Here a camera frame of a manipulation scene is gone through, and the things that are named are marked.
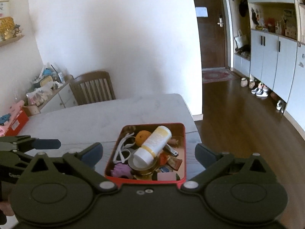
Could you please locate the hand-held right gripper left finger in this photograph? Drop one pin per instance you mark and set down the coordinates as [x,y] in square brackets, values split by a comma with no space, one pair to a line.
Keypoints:
[93,154]

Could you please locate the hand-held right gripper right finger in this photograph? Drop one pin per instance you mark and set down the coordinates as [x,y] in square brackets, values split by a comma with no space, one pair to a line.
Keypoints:
[205,155]

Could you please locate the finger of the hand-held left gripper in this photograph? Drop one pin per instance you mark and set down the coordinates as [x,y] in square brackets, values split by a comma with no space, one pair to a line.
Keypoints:
[14,158]
[46,144]

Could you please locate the red tin box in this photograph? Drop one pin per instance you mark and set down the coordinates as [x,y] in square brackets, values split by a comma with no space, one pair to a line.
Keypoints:
[183,152]

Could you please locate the white sunglasses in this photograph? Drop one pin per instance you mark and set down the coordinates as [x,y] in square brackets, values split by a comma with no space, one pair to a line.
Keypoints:
[122,155]

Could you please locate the red snack packet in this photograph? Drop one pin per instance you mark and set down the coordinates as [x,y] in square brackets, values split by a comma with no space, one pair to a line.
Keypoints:
[175,163]

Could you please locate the pink lip balm tube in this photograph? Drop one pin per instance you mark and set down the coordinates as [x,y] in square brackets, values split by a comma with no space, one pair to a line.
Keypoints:
[175,141]

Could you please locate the pink purple toy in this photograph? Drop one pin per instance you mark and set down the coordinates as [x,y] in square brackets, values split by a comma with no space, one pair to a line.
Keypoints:
[121,170]

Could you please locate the silver nail clipper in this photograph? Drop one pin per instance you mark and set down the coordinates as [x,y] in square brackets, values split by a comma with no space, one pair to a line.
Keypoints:
[171,150]

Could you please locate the small blue white packet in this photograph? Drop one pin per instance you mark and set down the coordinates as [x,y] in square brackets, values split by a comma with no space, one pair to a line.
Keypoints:
[165,170]

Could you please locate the pink comb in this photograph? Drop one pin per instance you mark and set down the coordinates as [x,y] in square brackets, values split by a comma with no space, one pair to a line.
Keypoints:
[165,176]

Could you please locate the orange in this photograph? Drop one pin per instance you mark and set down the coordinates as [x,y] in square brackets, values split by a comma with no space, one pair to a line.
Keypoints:
[141,137]

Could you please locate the white yellow bottle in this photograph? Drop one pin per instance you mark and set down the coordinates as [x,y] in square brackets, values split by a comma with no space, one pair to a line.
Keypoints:
[154,140]

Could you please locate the round tin with white lid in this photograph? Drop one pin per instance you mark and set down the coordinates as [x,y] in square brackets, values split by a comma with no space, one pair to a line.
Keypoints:
[145,169]

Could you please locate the person's left hand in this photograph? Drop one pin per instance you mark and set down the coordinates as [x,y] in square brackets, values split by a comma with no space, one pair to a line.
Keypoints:
[6,209]

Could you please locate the blue printed table mat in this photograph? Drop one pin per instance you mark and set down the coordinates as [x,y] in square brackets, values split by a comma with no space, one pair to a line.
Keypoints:
[193,143]

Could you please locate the red cardboard box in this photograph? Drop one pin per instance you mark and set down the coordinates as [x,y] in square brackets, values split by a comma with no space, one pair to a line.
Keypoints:
[17,124]

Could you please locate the blue toy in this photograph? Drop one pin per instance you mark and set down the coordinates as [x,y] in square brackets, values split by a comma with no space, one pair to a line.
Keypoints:
[4,119]

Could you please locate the white sideboard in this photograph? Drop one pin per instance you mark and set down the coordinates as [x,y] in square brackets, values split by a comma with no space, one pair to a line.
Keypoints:
[62,97]

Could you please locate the clear plastic bag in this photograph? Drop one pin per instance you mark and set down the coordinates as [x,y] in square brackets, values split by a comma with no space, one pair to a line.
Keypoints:
[39,93]

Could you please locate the yellow green container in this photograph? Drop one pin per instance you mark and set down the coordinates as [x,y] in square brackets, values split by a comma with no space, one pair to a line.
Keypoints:
[46,81]

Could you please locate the brown wooden chair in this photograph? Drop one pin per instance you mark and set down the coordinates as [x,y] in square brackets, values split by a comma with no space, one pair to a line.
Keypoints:
[93,88]

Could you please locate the white tube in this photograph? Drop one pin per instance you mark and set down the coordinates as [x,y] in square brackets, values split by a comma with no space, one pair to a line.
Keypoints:
[60,77]

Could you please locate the blue plastic container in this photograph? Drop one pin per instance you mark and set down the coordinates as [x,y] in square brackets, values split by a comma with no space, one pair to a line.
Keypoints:
[47,72]

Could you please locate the patterned red rug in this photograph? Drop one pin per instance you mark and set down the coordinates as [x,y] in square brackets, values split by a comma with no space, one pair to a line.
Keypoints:
[219,75]

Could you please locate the grey white sneaker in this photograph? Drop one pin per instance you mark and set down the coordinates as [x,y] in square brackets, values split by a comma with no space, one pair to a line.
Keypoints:
[262,93]
[256,90]

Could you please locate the beige slipper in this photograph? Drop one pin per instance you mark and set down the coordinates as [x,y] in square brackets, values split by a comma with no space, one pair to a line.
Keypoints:
[251,84]
[244,82]

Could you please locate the small white shoe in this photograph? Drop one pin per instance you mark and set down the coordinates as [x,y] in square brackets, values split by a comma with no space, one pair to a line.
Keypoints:
[280,105]

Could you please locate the brown shoe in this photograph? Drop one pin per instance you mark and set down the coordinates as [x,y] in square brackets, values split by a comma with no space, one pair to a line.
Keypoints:
[274,96]

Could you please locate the dark wooden door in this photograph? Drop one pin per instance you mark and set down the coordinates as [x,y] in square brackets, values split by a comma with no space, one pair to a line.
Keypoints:
[209,40]

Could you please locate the small colourful figurine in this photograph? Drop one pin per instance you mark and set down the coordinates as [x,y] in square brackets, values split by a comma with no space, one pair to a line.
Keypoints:
[18,30]

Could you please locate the white tote bag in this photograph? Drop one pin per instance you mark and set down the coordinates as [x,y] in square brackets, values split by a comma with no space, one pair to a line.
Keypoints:
[241,41]

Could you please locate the yellow ornament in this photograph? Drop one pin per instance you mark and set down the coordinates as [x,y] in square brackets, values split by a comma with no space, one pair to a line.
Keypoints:
[7,28]

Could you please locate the silver door lock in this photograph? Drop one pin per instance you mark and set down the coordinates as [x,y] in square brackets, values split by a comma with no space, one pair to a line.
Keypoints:
[220,20]

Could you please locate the white paper notice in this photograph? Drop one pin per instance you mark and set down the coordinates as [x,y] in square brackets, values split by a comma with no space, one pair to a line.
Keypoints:
[201,12]

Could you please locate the row of shelf figurines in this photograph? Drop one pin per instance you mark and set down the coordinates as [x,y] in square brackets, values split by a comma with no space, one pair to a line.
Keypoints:
[269,23]

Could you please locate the dark hanging bag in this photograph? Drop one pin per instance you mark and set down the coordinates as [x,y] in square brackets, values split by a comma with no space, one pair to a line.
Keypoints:
[243,7]

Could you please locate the wooden wall shelf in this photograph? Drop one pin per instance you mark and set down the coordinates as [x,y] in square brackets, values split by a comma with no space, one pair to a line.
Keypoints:
[12,40]

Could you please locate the white wall cabinet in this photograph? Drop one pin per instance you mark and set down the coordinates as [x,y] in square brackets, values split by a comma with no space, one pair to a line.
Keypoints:
[271,59]

